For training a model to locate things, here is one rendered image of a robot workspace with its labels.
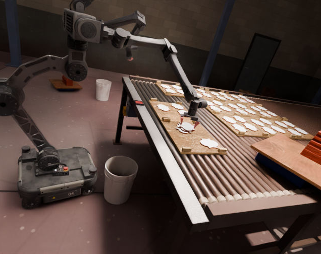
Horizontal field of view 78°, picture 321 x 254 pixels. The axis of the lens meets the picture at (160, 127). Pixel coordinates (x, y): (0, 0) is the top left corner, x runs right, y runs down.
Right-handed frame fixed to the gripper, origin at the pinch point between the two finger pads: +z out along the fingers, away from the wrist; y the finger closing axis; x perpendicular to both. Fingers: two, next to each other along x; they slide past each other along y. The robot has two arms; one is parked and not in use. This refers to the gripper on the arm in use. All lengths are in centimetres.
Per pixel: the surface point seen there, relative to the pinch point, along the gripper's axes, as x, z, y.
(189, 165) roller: 36.7, 7.2, -1.4
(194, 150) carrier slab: 22.8, 5.2, -4.6
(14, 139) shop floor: -61, 96, 183
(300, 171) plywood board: 35, -4, -62
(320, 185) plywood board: 45, -4, -67
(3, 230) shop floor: 41, 97, 114
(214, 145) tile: 12.1, 4.4, -19.3
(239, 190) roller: 49, 8, -28
